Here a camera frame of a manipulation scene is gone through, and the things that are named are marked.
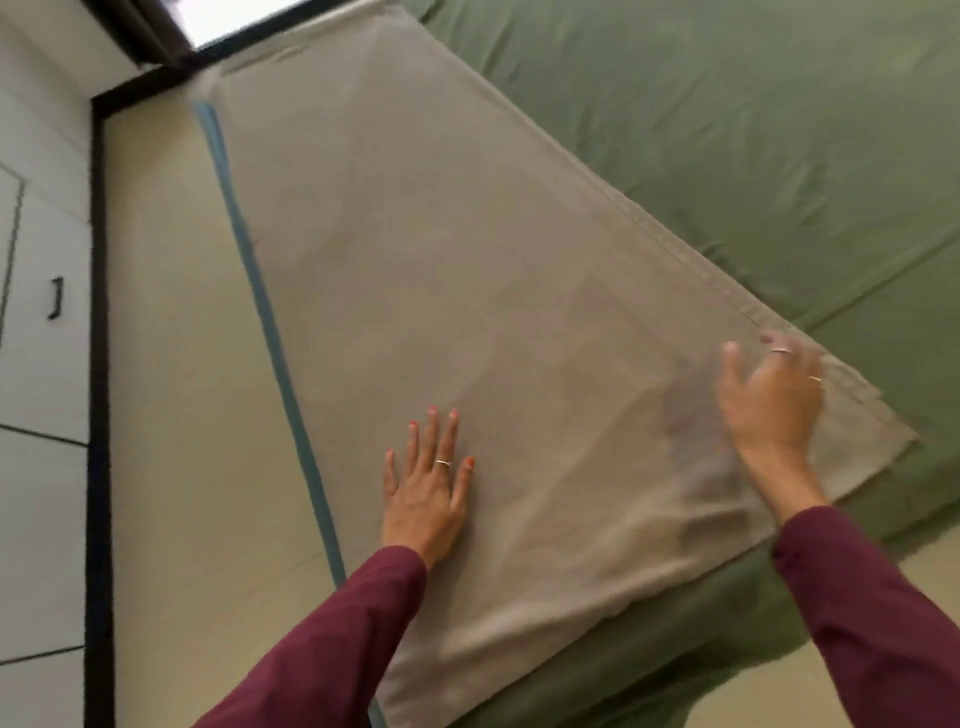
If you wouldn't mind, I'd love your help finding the person's left forearm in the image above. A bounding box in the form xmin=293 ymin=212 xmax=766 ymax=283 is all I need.
xmin=193 ymin=545 xmax=429 ymax=728

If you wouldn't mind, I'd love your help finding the beige cloth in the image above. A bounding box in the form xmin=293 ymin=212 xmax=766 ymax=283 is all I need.
xmin=196 ymin=0 xmax=921 ymax=728

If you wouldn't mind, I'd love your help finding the black wooden frame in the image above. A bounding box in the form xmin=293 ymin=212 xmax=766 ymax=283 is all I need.
xmin=78 ymin=0 xmax=391 ymax=728

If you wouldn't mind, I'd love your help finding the person's right forearm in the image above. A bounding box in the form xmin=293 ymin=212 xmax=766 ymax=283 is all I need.
xmin=738 ymin=448 xmax=960 ymax=728

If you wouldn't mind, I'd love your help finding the person's left hand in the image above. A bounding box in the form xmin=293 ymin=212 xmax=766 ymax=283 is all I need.
xmin=382 ymin=407 xmax=477 ymax=573

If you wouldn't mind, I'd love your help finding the person's right hand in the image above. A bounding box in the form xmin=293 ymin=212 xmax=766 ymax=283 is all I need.
xmin=715 ymin=330 xmax=828 ymax=472

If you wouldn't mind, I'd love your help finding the white cabinet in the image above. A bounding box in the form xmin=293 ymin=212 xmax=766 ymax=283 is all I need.
xmin=0 ymin=0 xmax=144 ymax=728

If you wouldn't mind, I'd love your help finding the green bed sheet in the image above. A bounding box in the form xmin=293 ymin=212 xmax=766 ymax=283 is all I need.
xmin=397 ymin=0 xmax=960 ymax=728

